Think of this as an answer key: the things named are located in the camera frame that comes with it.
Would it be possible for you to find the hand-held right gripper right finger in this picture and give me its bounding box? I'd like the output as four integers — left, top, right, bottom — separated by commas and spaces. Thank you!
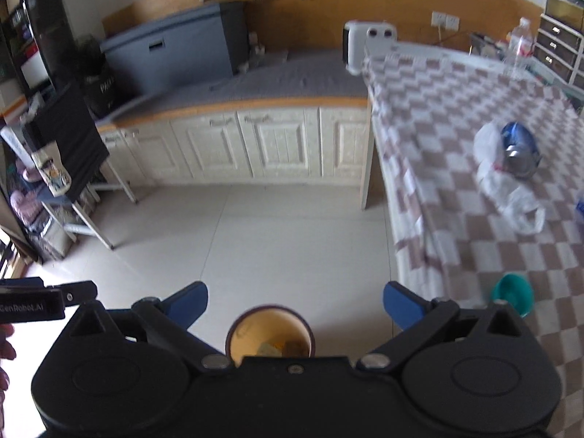
355, 281, 525, 370

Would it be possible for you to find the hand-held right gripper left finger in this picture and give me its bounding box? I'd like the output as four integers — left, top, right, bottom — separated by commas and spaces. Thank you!
68, 281, 231, 372

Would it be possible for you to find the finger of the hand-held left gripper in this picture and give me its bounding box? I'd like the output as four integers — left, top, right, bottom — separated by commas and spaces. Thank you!
0, 278, 99, 306

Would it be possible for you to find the beige bin with dark rim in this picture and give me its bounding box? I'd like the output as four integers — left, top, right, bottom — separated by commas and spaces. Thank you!
225, 303, 316, 361

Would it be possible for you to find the teal plastic cup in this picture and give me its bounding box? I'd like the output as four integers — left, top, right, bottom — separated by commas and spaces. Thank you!
490, 274, 534, 319

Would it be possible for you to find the white plastic bag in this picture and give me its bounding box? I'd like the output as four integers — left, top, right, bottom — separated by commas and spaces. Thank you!
473, 121, 546, 235

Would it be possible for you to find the blue metal can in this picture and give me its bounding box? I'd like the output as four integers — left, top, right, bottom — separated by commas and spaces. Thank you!
500, 122, 543, 178

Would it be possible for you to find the person's left hand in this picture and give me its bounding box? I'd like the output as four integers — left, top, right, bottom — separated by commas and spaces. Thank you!
0, 324, 15, 393

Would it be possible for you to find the small white-legged table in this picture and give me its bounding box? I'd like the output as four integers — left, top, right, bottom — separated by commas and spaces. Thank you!
36, 164, 138, 249

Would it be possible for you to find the pink cloth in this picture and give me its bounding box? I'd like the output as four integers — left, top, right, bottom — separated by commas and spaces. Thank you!
9, 189, 42, 224

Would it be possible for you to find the cartoon print tote bag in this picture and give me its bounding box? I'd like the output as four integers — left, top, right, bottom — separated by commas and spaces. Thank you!
31, 143, 74, 195

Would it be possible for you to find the black folding chair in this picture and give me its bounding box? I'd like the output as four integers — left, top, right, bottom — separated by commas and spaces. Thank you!
23, 83, 110, 197

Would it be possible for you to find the cream cabinet with wooden top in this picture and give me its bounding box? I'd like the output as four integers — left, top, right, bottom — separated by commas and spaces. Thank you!
98, 98, 372, 188

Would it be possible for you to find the brown checkered tablecloth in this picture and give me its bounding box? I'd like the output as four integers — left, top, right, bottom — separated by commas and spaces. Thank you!
362, 52, 584, 375

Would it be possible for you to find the black bag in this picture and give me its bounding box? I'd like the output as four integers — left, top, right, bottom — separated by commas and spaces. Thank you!
84, 73, 122, 117

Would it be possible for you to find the grey storage chest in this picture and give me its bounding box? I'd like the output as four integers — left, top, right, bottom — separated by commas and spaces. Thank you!
99, 2, 249, 101

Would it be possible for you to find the white fan heater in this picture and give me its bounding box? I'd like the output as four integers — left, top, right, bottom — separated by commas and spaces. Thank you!
342, 19, 397, 75

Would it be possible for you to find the black shelf rack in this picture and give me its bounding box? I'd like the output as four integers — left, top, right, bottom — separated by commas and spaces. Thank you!
0, 0, 74, 115

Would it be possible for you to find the clutter behind table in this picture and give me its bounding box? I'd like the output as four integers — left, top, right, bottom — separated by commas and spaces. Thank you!
470, 32, 509, 53

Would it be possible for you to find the clear plastic water bottle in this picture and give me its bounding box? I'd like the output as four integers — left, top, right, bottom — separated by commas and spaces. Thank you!
506, 17, 534, 80

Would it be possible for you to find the white and grey drawer unit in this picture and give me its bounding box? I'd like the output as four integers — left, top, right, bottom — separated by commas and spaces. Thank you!
531, 14, 584, 85

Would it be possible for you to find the white wall socket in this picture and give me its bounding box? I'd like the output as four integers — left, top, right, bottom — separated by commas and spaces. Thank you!
431, 10, 459, 30

